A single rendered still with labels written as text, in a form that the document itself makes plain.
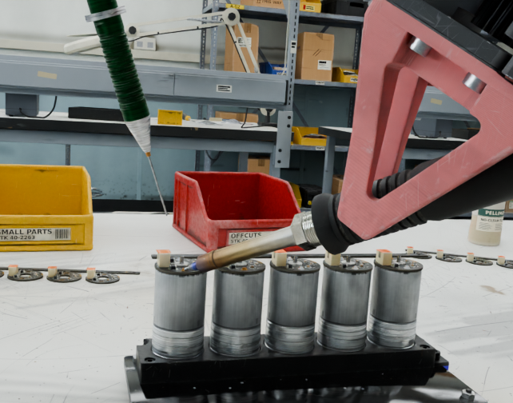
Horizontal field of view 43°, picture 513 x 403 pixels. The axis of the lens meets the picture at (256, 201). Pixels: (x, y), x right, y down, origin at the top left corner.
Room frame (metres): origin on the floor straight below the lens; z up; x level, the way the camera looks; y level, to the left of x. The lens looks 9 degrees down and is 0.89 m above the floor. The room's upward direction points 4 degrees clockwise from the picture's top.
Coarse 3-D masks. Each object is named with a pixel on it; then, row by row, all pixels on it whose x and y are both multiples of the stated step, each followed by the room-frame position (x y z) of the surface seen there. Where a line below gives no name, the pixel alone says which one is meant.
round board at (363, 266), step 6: (354, 258) 0.33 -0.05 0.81; (324, 264) 0.31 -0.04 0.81; (342, 264) 0.31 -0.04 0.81; (360, 264) 0.32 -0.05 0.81; (366, 264) 0.32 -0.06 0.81; (342, 270) 0.30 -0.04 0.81; (348, 270) 0.30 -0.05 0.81; (354, 270) 0.30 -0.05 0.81; (360, 270) 0.30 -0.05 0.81; (366, 270) 0.31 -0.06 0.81
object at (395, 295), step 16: (384, 272) 0.31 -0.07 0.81; (400, 272) 0.31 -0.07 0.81; (416, 272) 0.31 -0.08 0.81; (384, 288) 0.31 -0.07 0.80; (400, 288) 0.31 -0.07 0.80; (416, 288) 0.31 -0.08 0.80; (384, 304) 0.31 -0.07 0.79; (400, 304) 0.31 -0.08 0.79; (416, 304) 0.32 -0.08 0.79; (368, 320) 0.32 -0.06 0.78; (384, 320) 0.31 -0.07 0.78; (400, 320) 0.31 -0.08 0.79; (416, 320) 0.32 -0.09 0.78; (368, 336) 0.32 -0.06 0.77; (384, 336) 0.31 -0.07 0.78; (400, 336) 0.31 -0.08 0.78
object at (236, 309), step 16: (224, 272) 0.29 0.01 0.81; (224, 288) 0.29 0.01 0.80; (240, 288) 0.29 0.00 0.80; (256, 288) 0.29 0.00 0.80; (224, 304) 0.29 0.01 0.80; (240, 304) 0.29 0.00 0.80; (256, 304) 0.29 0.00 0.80; (224, 320) 0.29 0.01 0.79; (240, 320) 0.29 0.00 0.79; (256, 320) 0.29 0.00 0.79; (224, 336) 0.29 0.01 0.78; (240, 336) 0.29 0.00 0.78; (256, 336) 0.29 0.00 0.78; (224, 352) 0.29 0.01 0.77; (240, 352) 0.29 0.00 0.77; (256, 352) 0.29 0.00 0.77
